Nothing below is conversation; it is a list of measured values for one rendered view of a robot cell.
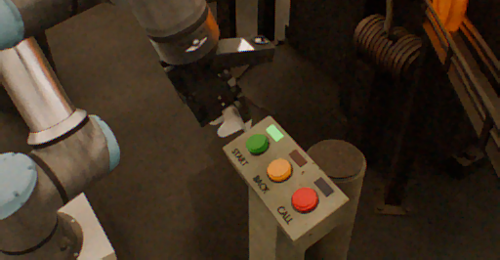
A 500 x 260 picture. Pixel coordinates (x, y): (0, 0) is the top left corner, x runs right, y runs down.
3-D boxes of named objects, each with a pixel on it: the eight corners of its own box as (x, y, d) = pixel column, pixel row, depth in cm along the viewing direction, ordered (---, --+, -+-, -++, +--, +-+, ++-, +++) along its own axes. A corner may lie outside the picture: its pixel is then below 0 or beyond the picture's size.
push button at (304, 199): (309, 187, 80) (306, 182, 79) (323, 203, 78) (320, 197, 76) (289, 201, 80) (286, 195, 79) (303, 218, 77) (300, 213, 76)
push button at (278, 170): (284, 159, 85) (281, 153, 84) (297, 174, 83) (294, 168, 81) (265, 172, 85) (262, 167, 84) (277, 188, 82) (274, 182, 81)
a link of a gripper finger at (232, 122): (223, 146, 84) (203, 111, 77) (251, 125, 84) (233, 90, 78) (231, 156, 81) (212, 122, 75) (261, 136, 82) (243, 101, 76)
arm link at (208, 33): (191, -11, 69) (223, 18, 62) (204, 16, 72) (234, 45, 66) (138, 23, 68) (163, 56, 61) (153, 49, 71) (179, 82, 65)
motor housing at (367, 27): (360, 141, 178) (387, 6, 144) (403, 179, 163) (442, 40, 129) (332, 152, 173) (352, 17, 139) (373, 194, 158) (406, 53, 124)
